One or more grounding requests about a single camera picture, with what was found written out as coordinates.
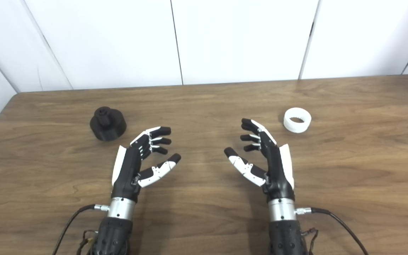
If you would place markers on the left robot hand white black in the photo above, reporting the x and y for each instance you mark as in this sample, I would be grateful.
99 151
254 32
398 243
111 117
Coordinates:
128 170

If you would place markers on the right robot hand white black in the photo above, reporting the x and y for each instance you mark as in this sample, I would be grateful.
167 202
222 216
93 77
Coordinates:
276 170

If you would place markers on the round black part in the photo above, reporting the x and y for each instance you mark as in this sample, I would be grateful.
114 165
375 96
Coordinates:
108 125

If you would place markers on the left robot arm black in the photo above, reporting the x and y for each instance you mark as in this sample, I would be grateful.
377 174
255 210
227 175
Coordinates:
115 226

